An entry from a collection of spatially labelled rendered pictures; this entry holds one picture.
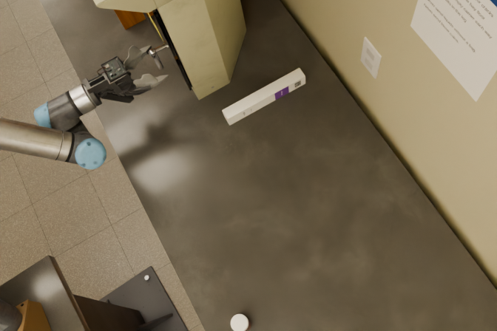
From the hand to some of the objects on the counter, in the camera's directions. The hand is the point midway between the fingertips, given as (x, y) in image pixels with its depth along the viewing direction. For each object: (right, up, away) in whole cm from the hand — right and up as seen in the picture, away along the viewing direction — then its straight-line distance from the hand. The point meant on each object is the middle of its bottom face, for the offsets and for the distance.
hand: (157, 63), depth 146 cm
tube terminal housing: (+13, +10, +25) cm, 29 cm away
